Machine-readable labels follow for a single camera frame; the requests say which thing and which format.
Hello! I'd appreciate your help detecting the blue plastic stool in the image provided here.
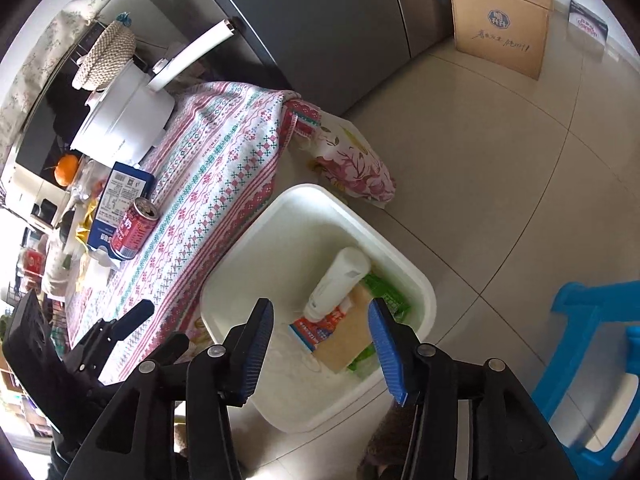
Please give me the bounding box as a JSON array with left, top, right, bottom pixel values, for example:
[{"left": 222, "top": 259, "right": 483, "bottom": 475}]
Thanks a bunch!
[{"left": 529, "top": 281, "right": 639, "bottom": 479}]

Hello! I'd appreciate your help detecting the white plastic trash bin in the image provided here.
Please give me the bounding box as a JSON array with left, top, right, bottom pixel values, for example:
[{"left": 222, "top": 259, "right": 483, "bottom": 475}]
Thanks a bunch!
[{"left": 201, "top": 184, "right": 437, "bottom": 434}]

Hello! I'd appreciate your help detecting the cream air fryer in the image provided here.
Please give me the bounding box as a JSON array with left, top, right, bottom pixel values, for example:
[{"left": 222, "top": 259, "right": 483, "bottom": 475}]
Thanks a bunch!
[{"left": 1, "top": 164, "right": 70, "bottom": 229}]

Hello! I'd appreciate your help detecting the yellow snack wrapper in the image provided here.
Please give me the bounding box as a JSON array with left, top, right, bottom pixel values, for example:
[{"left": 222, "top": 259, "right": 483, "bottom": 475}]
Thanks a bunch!
[{"left": 75, "top": 197, "right": 100, "bottom": 247}]

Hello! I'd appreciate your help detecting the black microwave oven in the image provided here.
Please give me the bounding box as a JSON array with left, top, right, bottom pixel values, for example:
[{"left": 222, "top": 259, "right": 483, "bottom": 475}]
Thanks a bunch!
[{"left": 16, "top": 23, "right": 108, "bottom": 188}]

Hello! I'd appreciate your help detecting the orange tangerine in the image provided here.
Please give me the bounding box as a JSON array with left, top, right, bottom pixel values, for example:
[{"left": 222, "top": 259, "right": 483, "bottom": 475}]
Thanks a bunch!
[{"left": 53, "top": 153, "right": 80, "bottom": 188}]

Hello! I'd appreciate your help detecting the patterned tablecloth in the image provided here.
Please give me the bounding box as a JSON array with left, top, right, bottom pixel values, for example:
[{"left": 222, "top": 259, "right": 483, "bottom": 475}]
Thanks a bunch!
[{"left": 67, "top": 81, "right": 321, "bottom": 385}]

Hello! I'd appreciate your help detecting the lower cardboard box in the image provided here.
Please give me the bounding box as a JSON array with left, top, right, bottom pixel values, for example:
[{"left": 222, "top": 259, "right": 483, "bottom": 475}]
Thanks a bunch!
[{"left": 451, "top": 0, "right": 550, "bottom": 79}]

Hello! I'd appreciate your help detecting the blue white carton box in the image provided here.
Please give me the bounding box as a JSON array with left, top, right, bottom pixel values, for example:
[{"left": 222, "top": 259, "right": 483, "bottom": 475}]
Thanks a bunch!
[{"left": 88, "top": 162, "right": 155, "bottom": 260}]

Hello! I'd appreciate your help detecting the glass teapot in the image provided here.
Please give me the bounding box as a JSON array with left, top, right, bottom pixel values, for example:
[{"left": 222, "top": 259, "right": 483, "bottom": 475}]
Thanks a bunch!
[{"left": 67, "top": 156, "right": 111, "bottom": 208}]

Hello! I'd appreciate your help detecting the small dark white box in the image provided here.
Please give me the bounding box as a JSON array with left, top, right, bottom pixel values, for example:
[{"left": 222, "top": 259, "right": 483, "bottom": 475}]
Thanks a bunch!
[{"left": 567, "top": 0, "right": 608, "bottom": 53}]

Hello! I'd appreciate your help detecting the orange snack packet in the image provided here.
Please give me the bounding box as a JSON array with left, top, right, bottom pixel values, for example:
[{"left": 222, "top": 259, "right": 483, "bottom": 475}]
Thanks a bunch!
[{"left": 288, "top": 284, "right": 374, "bottom": 373}]

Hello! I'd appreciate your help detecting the red tea tin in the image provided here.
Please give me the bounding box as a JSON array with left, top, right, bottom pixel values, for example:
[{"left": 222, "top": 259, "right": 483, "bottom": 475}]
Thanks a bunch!
[{"left": 18, "top": 247, "right": 47, "bottom": 280}]

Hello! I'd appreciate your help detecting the white electric pot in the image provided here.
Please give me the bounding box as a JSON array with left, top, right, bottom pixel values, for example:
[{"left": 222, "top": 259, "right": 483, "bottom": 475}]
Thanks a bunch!
[{"left": 70, "top": 20, "right": 235, "bottom": 167}]

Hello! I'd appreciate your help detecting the green chip bag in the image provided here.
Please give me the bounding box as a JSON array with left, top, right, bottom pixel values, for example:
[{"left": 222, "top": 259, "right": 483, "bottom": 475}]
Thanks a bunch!
[{"left": 347, "top": 271, "right": 412, "bottom": 373}]

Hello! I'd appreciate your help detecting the red milk drink can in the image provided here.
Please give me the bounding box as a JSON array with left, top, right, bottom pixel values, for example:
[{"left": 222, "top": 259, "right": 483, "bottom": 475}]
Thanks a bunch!
[{"left": 111, "top": 197, "right": 160, "bottom": 260}]

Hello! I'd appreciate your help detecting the floral microwave cover cloth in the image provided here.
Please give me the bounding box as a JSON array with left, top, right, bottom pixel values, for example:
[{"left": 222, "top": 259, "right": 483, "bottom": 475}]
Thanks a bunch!
[{"left": 1, "top": 0, "right": 111, "bottom": 166}]

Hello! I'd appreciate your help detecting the dark grey refrigerator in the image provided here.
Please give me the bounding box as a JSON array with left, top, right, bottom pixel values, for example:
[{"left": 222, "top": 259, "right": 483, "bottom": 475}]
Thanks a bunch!
[{"left": 152, "top": 0, "right": 452, "bottom": 114}]

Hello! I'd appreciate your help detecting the dark green squash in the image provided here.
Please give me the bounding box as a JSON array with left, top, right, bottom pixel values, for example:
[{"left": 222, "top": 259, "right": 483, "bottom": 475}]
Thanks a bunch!
[{"left": 58, "top": 209, "right": 75, "bottom": 244}]

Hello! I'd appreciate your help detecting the woven straw basket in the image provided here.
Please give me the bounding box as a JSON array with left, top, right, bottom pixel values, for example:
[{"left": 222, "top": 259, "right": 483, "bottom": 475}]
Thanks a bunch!
[{"left": 72, "top": 21, "right": 136, "bottom": 91}]

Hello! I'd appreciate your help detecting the white plastic bottle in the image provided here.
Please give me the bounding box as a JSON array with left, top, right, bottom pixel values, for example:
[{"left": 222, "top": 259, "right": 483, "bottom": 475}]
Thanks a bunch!
[{"left": 303, "top": 247, "right": 371, "bottom": 323}]

